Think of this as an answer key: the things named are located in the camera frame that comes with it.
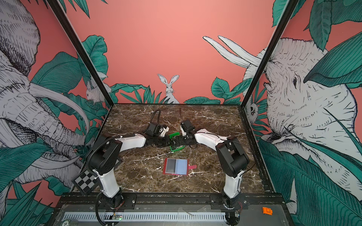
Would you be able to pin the green plastic tray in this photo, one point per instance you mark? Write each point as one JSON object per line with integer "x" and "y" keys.
{"x": 173, "y": 148}

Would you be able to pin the checkerboard calibration tag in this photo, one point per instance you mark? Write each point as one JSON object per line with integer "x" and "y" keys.
{"x": 85, "y": 182}

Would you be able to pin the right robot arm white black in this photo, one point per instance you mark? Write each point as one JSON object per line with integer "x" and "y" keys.
{"x": 231, "y": 154}

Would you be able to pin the left black frame post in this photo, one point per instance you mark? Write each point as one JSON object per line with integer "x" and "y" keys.
{"x": 69, "y": 30}

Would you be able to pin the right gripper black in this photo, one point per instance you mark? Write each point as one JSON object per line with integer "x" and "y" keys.
{"x": 180, "y": 141}

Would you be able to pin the black VIP credit card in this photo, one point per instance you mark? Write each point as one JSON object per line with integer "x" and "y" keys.
{"x": 170, "y": 166}

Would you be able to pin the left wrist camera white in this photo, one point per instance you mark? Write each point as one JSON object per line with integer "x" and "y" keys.
{"x": 163, "y": 130}

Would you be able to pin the right black frame post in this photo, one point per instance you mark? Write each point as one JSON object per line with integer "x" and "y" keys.
{"x": 287, "y": 13}

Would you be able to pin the black frame post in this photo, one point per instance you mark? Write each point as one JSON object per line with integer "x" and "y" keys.
{"x": 69, "y": 30}
{"x": 287, "y": 13}

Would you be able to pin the orange connector block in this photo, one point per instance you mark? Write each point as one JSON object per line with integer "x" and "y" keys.
{"x": 267, "y": 211}

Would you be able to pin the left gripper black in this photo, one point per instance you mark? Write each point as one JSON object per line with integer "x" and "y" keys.
{"x": 167, "y": 139}

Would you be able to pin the white slotted cable duct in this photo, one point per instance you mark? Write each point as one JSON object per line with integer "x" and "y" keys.
{"x": 147, "y": 216}

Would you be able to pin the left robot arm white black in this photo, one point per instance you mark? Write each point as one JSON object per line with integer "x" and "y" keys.
{"x": 102, "y": 159}

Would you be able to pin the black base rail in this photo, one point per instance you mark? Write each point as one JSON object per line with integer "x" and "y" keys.
{"x": 215, "y": 200}

